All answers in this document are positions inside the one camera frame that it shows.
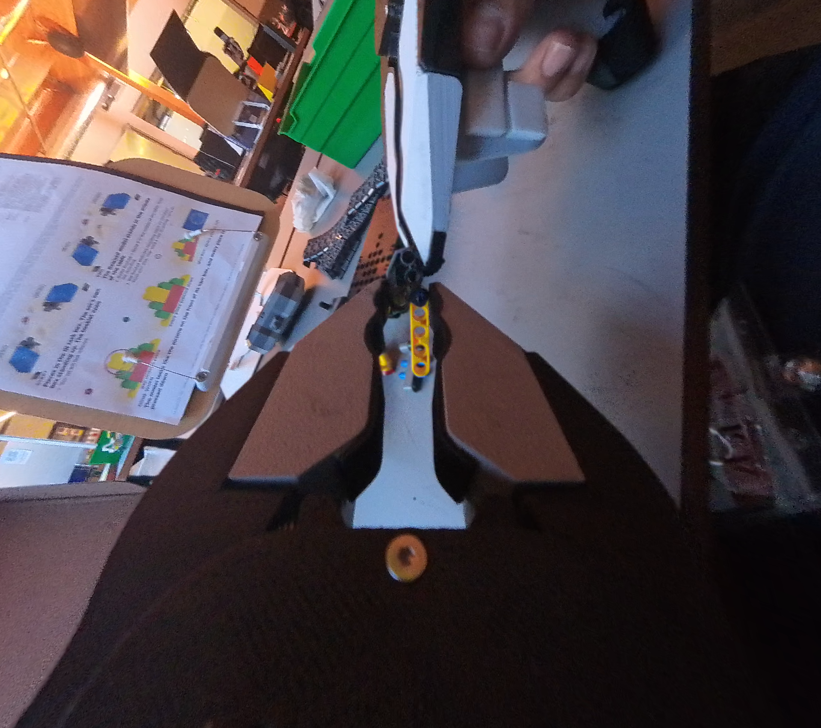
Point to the green plastic bin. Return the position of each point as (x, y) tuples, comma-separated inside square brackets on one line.
[(340, 86)]

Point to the grey brick motor block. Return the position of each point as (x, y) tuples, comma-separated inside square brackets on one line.
[(276, 311)]

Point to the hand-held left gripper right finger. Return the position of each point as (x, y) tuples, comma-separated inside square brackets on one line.
[(500, 413)]

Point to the small yellow red brick piece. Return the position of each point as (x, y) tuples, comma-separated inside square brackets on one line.
[(386, 363)]

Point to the white stand base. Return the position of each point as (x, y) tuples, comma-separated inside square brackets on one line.
[(240, 375)]

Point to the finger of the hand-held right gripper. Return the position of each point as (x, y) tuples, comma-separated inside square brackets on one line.
[(390, 150), (430, 163)]

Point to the white crumpled tissue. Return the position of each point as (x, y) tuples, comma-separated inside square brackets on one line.
[(314, 199)]

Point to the small grey yellow brick assembly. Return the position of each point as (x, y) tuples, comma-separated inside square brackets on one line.
[(420, 343)]

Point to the clear badge holder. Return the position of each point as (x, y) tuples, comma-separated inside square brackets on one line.
[(757, 420)]

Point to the black perforated battery box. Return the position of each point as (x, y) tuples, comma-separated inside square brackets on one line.
[(375, 247)]

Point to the grey desk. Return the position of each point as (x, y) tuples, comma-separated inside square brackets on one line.
[(577, 292)]

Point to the instruction sheet on clipboard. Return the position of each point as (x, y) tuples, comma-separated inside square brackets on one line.
[(192, 189)]

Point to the printed instruction sheet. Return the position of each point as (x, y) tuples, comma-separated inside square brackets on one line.
[(96, 292)]

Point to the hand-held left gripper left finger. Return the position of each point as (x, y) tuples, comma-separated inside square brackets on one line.
[(314, 407)]

